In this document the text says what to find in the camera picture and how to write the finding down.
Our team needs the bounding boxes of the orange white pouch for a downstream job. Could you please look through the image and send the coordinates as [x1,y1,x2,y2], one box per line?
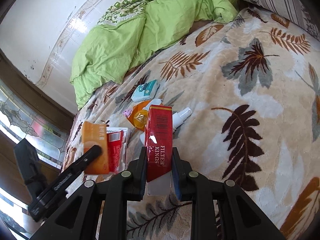
[126,100,164,132]

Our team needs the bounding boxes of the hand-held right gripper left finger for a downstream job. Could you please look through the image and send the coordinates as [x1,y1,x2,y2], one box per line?
[30,146,148,240]

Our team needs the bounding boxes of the torn red box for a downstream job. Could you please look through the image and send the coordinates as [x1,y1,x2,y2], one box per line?
[106,127,132,173]

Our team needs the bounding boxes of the red cigarette box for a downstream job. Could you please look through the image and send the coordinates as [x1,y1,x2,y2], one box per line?
[144,104,173,196]

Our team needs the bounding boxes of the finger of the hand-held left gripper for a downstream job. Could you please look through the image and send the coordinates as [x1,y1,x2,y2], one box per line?
[59,145,103,181]

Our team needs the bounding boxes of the leaded glass door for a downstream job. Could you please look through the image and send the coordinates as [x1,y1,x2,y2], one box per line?
[0,52,77,240]

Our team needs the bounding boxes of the leaf print fleece blanket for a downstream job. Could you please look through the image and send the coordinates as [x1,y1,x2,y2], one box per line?
[60,6,320,240]

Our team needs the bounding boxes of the blue white tissue packet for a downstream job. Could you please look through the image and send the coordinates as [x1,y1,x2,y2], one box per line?
[131,79,160,102]

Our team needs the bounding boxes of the orange box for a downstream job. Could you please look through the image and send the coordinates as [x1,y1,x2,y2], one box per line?
[80,121,110,175]

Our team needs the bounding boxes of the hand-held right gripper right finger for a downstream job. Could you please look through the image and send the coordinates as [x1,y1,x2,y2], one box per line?
[171,147,287,240]

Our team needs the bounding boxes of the green duvet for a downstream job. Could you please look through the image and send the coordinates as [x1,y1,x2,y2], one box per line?
[69,0,239,110]

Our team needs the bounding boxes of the white spray bottle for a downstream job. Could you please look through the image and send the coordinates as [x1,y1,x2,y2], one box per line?
[172,107,192,133]

